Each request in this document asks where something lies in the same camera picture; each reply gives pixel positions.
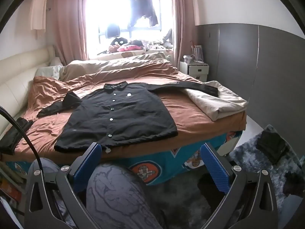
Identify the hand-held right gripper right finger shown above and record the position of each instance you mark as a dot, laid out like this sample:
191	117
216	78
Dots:
214	169

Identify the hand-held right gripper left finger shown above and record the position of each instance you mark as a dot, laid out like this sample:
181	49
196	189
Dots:
88	164

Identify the black button shirt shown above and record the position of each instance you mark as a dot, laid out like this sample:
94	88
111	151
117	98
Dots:
119	119

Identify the dark clothes heap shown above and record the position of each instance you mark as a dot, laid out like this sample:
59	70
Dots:
271	148

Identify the pile of clothes and toys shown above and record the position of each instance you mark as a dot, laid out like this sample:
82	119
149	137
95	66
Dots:
133	47

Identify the dark hanging clothes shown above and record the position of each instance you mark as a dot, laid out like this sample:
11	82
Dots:
143	7

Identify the teal printed bed sheet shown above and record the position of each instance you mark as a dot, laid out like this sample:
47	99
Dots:
181	162

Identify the grey shaggy rug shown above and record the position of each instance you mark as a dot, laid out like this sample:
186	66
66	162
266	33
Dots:
250	152

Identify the person's leg in patterned pants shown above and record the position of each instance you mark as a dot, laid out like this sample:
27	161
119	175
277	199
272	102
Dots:
114	195

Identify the brown blanket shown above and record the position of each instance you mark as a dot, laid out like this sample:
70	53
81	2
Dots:
190	114

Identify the black folded cloth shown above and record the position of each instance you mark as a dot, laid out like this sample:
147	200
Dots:
13	136

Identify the stack of books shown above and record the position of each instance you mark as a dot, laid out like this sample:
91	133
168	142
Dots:
10	186

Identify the white nightstand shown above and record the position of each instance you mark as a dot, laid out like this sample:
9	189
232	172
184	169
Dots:
197	70

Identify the beige duvet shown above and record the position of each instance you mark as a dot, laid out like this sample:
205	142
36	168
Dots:
107	64

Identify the white pillow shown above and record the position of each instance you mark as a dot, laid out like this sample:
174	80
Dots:
48	70

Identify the grey wardrobe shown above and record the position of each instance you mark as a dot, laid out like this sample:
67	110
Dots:
233	57

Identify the striped bag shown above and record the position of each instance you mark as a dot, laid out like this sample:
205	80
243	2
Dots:
197	53

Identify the cream padded headboard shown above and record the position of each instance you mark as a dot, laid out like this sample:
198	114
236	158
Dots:
19	66

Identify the pink curtain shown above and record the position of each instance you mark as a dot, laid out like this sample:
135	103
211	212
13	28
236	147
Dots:
69	21
184	16

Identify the beige hanging cloth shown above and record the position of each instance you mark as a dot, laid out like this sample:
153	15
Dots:
38	12

